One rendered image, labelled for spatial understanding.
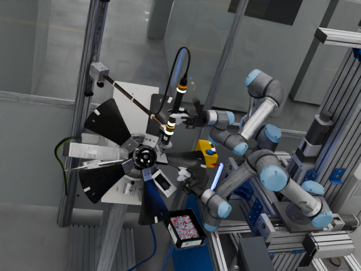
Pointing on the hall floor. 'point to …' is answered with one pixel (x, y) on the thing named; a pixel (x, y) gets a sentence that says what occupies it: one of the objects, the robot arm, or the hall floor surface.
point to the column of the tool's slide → (80, 109)
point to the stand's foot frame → (125, 255)
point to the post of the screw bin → (166, 256)
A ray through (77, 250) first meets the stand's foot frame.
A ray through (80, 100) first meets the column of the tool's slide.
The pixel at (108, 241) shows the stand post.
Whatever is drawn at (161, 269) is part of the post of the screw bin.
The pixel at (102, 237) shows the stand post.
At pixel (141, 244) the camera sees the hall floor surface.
